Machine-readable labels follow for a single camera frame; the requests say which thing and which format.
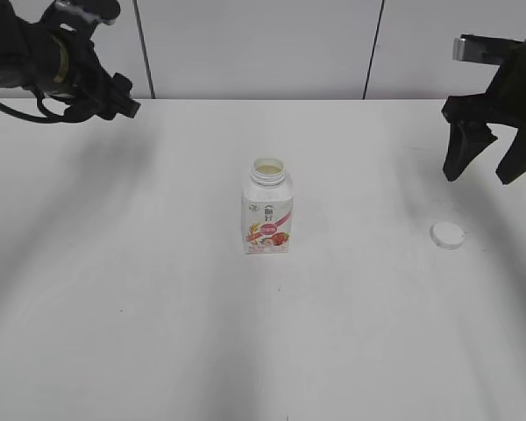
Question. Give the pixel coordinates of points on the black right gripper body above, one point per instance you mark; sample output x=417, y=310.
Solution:
x=503, y=102

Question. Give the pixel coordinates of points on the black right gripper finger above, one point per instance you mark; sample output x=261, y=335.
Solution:
x=467, y=141
x=513, y=163

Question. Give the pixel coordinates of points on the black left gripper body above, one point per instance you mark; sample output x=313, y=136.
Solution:
x=91, y=90

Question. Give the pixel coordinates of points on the white plastic bottle cap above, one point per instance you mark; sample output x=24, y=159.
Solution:
x=447, y=235

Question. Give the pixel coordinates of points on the white yili changqing yogurt bottle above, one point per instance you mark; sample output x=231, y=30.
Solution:
x=267, y=207

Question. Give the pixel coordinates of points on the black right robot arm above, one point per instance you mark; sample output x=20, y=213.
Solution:
x=503, y=103

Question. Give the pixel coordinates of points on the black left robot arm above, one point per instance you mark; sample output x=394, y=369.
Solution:
x=55, y=59

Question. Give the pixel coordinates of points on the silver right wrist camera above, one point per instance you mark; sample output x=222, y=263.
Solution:
x=483, y=50

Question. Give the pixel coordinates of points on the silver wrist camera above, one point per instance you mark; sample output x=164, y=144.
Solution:
x=483, y=50
x=91, y=11

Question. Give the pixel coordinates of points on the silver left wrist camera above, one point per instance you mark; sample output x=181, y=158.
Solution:
x=91, y=11

